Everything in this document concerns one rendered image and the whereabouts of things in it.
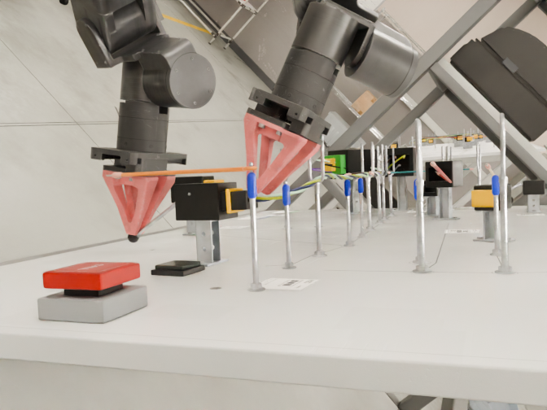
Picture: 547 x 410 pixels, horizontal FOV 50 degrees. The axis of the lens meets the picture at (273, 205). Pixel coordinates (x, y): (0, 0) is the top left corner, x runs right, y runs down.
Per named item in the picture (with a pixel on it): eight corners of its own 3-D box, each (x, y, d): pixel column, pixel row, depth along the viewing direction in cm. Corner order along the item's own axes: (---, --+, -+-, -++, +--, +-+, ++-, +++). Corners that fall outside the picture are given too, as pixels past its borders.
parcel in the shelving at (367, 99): (349, 105, 744) (365, 89, 736) (354, 105, 783) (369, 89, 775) (367, 123, 741) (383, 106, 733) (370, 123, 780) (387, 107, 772)
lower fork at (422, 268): (431, 273, 53) (426, 117, 53) (411, 273, 54) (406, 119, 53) (432, 270, 55) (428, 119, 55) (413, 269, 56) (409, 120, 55)
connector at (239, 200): (220, 209, 66) (219, 191, 66) (260, 207, 64) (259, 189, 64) (207, 211, 63) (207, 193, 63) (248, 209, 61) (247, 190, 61)
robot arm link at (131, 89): (158, 56, 71) (115, 48, 68) (189, 54, 66) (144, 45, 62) (153, 113, 72) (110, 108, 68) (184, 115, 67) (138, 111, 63)
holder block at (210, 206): (196, 217, 68) (194, 183, 68) (238, 217, 66) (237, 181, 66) (175, 220, 65) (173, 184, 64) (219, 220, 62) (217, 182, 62)
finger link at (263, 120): (293, 206, 65) (328, 128, 64) (273, 204, 58) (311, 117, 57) (242, 181, 67) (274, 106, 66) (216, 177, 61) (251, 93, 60)
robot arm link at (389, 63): (297, 9, 70) (335, -51, 63) (378, 50, 73) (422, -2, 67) (287, 76, 63) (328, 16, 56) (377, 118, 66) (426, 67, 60)
